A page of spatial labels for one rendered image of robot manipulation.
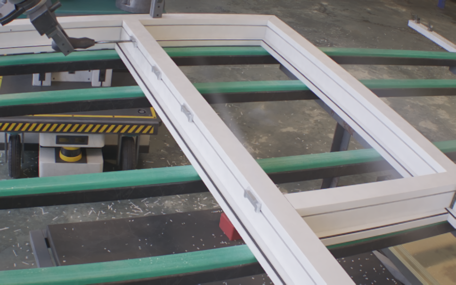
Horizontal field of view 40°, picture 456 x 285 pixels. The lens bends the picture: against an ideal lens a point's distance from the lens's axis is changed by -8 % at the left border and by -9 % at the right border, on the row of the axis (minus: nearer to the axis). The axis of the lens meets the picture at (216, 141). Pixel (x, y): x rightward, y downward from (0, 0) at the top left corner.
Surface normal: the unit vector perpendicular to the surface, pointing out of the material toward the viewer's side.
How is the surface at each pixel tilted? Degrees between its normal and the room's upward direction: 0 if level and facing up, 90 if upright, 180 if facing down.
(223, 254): 0
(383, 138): 90
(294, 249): 90
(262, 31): 90
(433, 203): 90
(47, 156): 0
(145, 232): 0
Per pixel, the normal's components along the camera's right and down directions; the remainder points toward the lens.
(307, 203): 0.15, -0.87
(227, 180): -0.92, 0.07
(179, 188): 0.38, 0.49
